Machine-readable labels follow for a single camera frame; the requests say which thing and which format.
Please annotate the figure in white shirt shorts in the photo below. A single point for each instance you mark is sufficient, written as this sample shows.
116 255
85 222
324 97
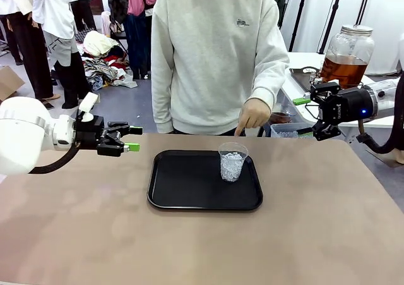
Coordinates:
57 19

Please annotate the brown bowl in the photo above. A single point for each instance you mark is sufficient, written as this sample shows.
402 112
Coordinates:
282 117

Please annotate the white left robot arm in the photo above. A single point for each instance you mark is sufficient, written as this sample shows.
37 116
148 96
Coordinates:
22 136

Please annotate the white side table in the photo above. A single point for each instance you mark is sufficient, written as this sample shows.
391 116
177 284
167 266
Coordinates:
300 60

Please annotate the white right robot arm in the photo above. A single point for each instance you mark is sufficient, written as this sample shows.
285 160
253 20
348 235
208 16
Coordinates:
386 92

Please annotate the clear iced plastic cup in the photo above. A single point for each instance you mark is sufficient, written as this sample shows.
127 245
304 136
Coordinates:
232 168

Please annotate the person in grey sweatshirt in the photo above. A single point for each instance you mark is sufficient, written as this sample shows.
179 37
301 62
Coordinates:
208 60

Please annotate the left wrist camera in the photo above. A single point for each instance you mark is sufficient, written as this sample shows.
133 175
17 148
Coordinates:
87 103

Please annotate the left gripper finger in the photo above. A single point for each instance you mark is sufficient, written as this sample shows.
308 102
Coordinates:
124 128
110 149

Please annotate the glass tea dispenser jar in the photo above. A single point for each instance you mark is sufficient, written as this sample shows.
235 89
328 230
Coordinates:
347 57

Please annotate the black stand leg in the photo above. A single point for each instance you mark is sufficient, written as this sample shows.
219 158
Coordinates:
363 3
331 16
298 16

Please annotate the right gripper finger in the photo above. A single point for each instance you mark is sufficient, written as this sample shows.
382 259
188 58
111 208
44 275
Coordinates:
325 89
326 130

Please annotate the figure in black trousers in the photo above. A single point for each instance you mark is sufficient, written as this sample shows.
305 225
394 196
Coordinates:
28 45

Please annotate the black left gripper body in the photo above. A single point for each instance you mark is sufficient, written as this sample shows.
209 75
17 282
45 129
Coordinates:
90 133

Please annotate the brown serving tray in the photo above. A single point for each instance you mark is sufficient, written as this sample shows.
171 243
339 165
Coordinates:
303 79

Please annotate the pile of clothes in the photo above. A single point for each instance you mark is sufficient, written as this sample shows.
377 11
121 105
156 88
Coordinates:
101 60

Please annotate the figure in pink top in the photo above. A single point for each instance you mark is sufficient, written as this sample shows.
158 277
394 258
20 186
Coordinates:
139 29

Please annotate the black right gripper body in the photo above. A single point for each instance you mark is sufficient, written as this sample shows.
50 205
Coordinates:
350 106

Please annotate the person's left forearm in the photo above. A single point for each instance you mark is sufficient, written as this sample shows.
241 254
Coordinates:
271 79

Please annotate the person's right forearm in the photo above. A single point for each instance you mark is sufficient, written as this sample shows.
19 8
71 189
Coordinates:
162 101

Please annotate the person's left hand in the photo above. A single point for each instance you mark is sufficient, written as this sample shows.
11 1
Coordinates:
255 112

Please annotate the clear plastic ice container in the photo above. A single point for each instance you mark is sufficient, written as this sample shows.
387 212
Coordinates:
284 130

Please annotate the cardboard box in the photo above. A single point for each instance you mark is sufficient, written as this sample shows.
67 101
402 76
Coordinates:
9 81

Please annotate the black plastic tray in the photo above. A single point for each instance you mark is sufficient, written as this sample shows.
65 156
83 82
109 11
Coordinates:
189 187

